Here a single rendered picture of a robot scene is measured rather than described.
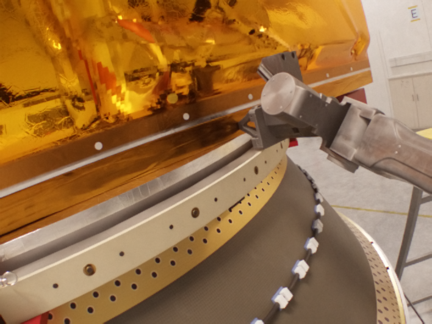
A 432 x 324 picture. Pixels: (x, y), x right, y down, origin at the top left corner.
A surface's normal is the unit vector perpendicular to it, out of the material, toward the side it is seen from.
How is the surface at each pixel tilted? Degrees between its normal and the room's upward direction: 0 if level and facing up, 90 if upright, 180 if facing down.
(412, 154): 53
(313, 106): 108
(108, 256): 90
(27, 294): 90
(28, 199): 90
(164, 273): 62
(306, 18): 89
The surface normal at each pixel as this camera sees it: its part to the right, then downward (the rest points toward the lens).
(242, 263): 0.54, -0.49
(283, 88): -0.77, -0.22
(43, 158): 0.62, 0.01
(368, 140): -0.88, -0.33
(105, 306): 0.38, -0.43
